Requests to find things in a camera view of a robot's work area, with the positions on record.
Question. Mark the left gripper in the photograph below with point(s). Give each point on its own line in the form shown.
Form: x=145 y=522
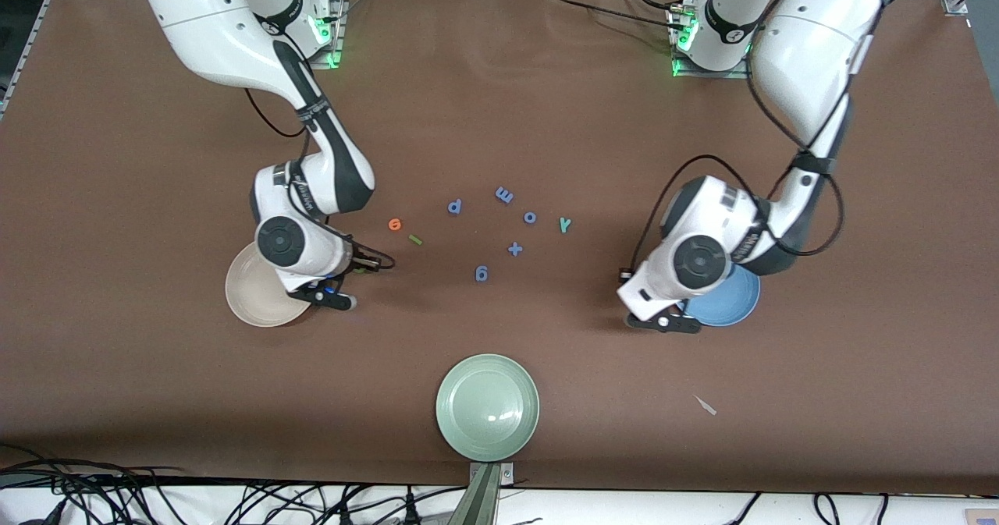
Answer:
x=623 y=271

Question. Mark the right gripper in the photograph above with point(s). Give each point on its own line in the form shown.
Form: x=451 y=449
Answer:
x=358 y=262

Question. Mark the teal letter y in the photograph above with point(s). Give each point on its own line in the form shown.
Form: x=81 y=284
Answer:
x=564 y=225

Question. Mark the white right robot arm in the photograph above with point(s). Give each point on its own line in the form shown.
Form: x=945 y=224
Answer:
x=211 y=26

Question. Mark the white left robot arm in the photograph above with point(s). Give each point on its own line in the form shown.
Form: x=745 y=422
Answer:
x=804 y=49

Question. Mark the blue letter p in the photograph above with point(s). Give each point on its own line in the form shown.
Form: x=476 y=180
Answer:
x=455 y=207

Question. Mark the blue plate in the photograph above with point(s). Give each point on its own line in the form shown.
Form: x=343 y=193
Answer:
x=730 y=303

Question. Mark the beige plate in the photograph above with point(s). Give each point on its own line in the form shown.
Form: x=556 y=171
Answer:
x=250 y=295

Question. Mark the blue letter m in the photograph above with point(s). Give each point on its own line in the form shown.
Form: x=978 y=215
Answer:
x=504 y=195

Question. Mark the small grey paper scrap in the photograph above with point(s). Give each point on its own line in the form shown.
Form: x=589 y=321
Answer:
x=705 y=406

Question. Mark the pale green plate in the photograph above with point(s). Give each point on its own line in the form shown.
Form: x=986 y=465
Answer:
x=487 y=408

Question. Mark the brown table mat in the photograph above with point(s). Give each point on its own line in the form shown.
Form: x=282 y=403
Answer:
x=499 y=119

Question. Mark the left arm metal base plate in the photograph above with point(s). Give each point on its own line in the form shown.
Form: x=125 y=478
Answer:
x=710 y=74

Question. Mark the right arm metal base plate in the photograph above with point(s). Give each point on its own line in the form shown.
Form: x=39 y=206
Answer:
x=334 y=45

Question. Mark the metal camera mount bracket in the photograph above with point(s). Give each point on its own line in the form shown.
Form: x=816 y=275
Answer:
x=484 y=501

